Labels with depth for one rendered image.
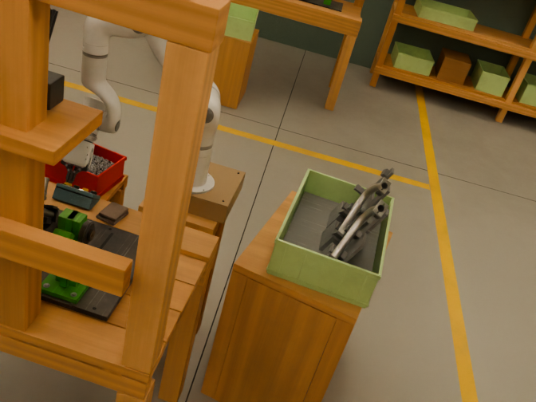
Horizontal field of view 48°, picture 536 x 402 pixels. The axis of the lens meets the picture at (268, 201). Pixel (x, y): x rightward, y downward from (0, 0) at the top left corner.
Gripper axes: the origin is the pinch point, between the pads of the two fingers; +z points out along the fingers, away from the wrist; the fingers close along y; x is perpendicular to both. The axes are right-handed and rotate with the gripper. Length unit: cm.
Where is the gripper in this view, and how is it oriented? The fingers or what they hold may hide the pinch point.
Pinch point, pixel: (70, 177)
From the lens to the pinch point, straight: 240.5
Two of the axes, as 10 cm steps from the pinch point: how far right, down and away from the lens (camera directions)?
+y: -9.5, -3.0, 0.6
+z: -3.0, 9.5, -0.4
